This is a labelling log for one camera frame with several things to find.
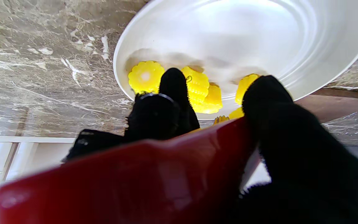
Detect brown wooden cutting board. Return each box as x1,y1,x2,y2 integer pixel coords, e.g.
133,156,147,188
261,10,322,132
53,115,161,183
294,88,358,123

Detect red handled steel tongs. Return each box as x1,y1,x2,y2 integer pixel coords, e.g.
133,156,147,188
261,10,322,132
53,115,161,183
0,116,262,224

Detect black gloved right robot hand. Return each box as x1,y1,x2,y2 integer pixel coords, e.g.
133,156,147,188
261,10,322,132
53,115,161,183
62,68,358,224

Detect white round plate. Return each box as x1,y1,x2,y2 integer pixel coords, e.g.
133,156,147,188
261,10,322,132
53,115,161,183
113,0,358,120

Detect yellow corn chunk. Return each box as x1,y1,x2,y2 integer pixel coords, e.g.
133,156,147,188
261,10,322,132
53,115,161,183
193,83,223,114
128,60,165,95
181,66,210,105
229,107,245,120
235,74,260,105

